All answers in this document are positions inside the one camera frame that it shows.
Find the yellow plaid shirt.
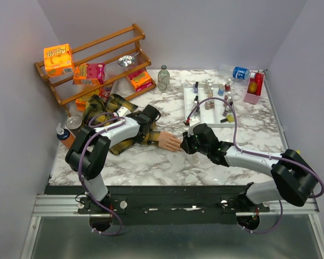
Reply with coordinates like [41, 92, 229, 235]
[82, 94, 161, 155]

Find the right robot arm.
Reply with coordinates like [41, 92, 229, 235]
[181, 124, 320, 212]

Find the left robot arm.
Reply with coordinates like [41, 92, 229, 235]
[65, 105, 160, 213]

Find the mannequin hand with long nails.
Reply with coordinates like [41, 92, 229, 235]
[157, 131, 182, 152]

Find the white plastic organizer tray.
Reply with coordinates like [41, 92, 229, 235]
[183, 83, 235, 128]

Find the silver glitter bottle black cap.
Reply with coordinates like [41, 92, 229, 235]
[192, 103, 200, 117]

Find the yellow polish bottle black cap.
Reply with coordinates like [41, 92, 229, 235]
[220, 114, 235, 123]

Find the orange pink box lower shelf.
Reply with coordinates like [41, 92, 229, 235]
[126, 69, 152, 92]

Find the gold glitter bottle white cap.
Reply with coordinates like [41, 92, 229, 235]
[205, 100, 211, 110]

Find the glass bottle with cap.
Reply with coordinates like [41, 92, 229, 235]
[157, 65, 170, 91]

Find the copper glitter bottle white cap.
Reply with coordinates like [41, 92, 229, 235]
[225, 91, 232, 104]

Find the red white package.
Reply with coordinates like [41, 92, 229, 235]
[99, 83, 113, 101]

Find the coral polish bottle white cap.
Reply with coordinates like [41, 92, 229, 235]
[207, 87, 214, 98]

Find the purple polish bottle back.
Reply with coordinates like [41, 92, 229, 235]
[193, 81, 199, 93]

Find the blue polish bottle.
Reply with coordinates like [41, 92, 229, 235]
[218, 84, 225, 96]

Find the beige polish bottle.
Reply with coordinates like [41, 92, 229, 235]
[205, 83, 212, 94]

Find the wooden shelf rack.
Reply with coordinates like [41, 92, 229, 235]
[35, 24, 156, 113]

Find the metal spoon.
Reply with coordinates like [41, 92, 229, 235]
[117, 52, 140, 68]

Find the pink plastic bin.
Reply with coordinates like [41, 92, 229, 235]
[244, 72, 265, 104]

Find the pink orange sponge box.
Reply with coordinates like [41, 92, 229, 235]
[73, 63, 106, 85]

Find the orange box bottom shelf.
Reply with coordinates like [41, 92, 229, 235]
[75, 94, 92, 112]

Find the yellow lemon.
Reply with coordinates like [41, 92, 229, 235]
[247, 81, 258, 94]

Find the plastic water bottle blue label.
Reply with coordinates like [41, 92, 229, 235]
[218, 65, 256, 80]

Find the metal soda can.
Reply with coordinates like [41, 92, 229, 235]
[66, 115, 83, 137]

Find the red ketchup bottle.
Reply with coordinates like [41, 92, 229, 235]
[255, 72, 264, 96]

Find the orange spray bottle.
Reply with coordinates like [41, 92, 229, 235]
[56, 123, 75, 149]

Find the orange scrub box large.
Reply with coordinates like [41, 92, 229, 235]
[43, 44, 75, 78]

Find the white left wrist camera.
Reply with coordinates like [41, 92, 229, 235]
[116, 106, 131, 117]

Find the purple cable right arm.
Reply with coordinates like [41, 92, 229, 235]
[185, 97, 324, 234]

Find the black mounting rail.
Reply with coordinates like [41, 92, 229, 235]
[45, 185, 270, 230]

